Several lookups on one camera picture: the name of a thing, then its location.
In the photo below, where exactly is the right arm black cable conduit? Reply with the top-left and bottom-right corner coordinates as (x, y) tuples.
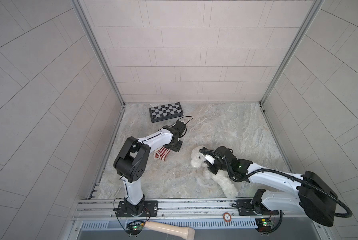
(226, 155), (353, 218)

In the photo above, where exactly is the left green circuit board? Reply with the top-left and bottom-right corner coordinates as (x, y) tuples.
(126, 221), (145, 236)

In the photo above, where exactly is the right green circuit board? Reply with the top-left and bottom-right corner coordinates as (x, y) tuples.
(255, 218), (273, 233)

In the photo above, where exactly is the folded black white chessboard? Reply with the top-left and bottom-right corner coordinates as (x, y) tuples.
(149, 102), (184, 123)

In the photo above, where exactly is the green circuit board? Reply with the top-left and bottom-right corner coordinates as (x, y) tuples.
(126, 221), (145, 236)
(255, 218), (273, 233)

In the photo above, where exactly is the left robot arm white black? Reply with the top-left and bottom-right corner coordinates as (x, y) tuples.
(113, 120), (187, 216)

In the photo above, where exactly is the white teddy bear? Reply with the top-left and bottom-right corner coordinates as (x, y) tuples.
(191, 146), (239, 199)

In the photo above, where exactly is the round red white sticker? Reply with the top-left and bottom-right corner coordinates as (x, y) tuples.
(223, 213), (232, 223)

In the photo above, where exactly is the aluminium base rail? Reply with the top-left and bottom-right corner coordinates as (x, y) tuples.
(74, 196), (317, 221)

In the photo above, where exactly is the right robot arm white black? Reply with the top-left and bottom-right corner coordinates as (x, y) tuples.
(199, 146), (353, 227)

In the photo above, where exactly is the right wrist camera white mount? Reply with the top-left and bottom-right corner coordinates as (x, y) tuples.
(200, 153), (215, 165)

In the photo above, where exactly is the beige wooden handle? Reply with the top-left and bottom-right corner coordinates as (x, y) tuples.
(144, 221), (195, 240)

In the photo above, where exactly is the red white striped knit sweater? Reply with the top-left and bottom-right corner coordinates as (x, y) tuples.
(153, 146), (171, 161)

